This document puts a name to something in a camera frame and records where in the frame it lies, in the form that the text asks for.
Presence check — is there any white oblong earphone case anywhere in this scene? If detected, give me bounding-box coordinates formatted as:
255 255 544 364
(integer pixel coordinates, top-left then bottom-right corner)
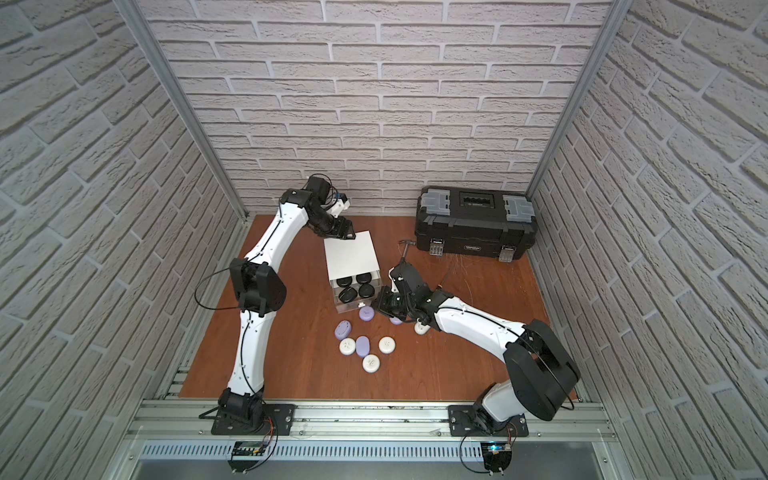
414 322 430 335

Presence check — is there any clear acrylic drawer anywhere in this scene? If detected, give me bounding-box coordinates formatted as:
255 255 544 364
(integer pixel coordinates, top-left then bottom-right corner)
330 271 382 313

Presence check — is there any black oblong earphone case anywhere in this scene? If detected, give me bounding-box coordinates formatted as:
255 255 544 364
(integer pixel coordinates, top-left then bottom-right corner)
338 286 358 304

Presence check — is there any white drawer cabinet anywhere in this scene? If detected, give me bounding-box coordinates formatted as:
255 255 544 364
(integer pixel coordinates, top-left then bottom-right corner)
324 231 381 288

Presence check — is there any white round earphone case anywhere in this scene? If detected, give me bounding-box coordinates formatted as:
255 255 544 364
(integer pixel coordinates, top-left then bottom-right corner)
339 338 356 356
378 336 396 355
362 354 381 374

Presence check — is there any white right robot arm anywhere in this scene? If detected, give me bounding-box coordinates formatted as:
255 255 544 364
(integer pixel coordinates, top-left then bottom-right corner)
372 260 581 435

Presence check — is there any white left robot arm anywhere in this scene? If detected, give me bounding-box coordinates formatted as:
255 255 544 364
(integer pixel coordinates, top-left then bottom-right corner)
219 174 356 423

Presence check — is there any steel claw hammer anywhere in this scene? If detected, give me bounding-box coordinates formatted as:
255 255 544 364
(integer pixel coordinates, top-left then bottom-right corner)
399 239 416 263

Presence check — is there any black plastic toolbox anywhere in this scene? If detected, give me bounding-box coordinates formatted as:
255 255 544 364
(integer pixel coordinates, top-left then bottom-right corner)
415 186 538 263

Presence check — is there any right controller board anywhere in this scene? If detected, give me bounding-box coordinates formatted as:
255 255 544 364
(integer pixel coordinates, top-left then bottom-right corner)
481 442 513 475

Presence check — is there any controller board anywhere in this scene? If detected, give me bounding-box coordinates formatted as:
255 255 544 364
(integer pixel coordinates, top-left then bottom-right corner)
481 442 513 475
228 441 274 473

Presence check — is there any left controller board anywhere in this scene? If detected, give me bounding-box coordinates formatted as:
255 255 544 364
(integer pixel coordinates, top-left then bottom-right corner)
228 441 274 473

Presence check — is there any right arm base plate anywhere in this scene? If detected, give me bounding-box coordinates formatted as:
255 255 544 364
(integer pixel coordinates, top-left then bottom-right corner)
447 404 529 438

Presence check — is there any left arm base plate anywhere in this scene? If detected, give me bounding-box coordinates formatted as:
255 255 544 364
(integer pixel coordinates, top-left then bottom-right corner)
211 403 297 437

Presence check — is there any aluminium frame rail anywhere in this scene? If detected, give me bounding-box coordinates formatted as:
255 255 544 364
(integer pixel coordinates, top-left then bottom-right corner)
127 399 618 442

